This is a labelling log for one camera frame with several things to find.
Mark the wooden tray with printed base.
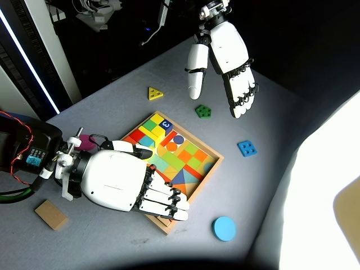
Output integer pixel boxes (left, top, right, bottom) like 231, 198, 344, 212
120, 110, 225, 236

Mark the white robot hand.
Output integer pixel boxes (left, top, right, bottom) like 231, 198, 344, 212
184, 21, 259, 119
80, 139, 191, 222

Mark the white LED light strip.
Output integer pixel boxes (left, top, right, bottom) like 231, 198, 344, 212
0, 8, 60, 115

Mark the beige rounded panel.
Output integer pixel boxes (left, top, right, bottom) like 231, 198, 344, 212
332, 175, 360, 270

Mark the blue round disc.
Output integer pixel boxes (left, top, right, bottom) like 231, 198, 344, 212
211, 215, 237, 242

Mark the white cable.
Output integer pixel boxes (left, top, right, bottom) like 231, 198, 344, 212
139, 24, 165, 47

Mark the white device pile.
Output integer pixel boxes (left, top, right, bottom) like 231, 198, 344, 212
75, 0, 123, 32

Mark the magenta flat rounded piece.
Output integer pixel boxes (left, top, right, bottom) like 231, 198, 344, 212
78, 134, 98, 152

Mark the white backdrop sheet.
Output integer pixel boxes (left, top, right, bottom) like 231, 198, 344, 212
247, 89, 360, 270

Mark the plain wooden plank block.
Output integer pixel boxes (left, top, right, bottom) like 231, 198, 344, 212
34, 199, 70, 231

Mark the green pentagon block with holes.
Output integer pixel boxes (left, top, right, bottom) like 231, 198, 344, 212
195, 104, 213, 120

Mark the white power strip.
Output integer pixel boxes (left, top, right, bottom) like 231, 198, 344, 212
157, 0, 172, 28

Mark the yellow long bar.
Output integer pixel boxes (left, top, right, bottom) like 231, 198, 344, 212
139, 125, 158, 141

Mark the blue square block with holes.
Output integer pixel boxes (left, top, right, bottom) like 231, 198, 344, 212
237, 139, 258, 158

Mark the white frame post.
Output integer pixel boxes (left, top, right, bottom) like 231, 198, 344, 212
24, 0, 83, 104

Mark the grey table cloth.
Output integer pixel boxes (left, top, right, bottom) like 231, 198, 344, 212
0, 35, 309, 270

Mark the yellow triangle block with holes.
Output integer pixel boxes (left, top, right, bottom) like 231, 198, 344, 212
148, 86, 164, 101

